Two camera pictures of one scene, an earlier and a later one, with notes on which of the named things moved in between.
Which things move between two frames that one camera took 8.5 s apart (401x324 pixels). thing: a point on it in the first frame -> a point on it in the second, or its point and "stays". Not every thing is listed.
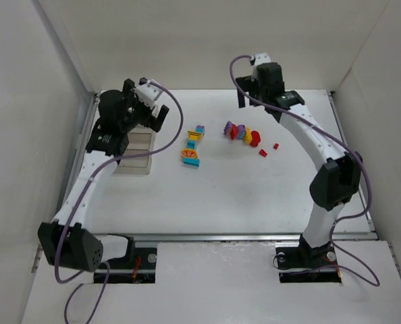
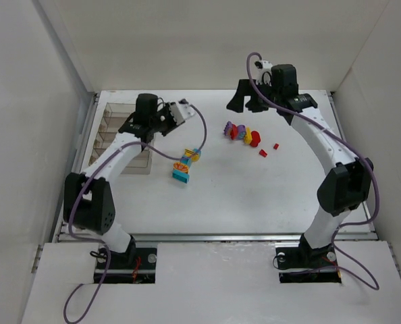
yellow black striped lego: (194, 135) -> (188, 152)
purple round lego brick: (241, 131) stays
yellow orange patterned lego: (189, 153) -> (181, 167)
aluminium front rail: (203, 237) stays
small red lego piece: (262, 152) stays
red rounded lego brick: (256, 138) stays
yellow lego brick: (248, 138) stays
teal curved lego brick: (191, 144) -> (186, 160)
